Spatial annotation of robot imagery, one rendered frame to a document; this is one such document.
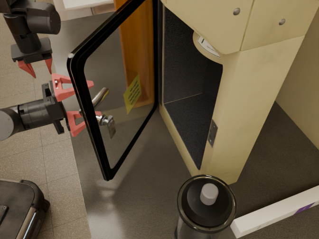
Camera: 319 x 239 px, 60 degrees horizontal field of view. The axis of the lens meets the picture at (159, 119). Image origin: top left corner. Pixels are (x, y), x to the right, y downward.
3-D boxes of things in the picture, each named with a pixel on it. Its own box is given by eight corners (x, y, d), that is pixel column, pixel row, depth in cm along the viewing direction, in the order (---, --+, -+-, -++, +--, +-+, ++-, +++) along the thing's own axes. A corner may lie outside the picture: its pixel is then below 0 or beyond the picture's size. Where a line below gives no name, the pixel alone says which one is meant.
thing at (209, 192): (217, 178, 56) (223, 160, 50) (239, 222, 50) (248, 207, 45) (174, 190, 54) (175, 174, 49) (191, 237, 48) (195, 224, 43)
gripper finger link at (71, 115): (98, 109, 60) (54, 120, 58) (104, 129, 65) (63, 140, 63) (92, 88, 64) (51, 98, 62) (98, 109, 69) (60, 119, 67)
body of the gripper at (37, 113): (53, 102, 54) (14, 112, 53) (67, 133, 62) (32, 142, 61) (50, 81, 58) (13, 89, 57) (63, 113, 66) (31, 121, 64)
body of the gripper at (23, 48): (53, 55, 76) (44, 31, 70) (14, 64, 73) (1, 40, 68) (50, 41, 79) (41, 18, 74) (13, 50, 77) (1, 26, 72)
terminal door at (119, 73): (158, 105, 89) (157, -24, 58) (107, 184, 71) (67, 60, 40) (155, 104, 89) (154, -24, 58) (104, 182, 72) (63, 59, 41)
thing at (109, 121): (117, 133, 61) (114, 116, 57) (112, 140, 60) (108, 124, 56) (109, 130, 62) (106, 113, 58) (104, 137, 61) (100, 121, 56)
